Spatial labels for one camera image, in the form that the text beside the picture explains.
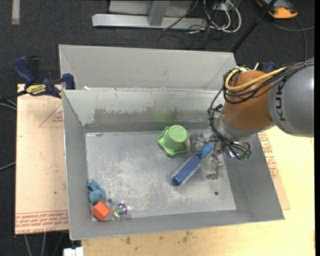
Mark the brown cardboard board, red print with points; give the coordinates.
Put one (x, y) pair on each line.
(40, 155)

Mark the orange cube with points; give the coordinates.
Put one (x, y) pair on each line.
(100, 210)

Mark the green plastic cup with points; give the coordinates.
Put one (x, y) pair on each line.
(175, 138)

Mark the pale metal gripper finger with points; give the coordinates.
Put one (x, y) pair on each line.
(220, 168)
(213, 168)

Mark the blue round hairbrush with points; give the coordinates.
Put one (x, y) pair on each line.
(186, 168)

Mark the iridescent ball in clear shell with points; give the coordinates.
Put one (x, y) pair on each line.
(120, 210)

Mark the grey metal bin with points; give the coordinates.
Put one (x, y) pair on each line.
(140, 162)

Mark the blue toy animal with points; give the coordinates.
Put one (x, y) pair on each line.
(95, 193)

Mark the clear glass cup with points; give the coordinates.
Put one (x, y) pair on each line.
(195, 142)

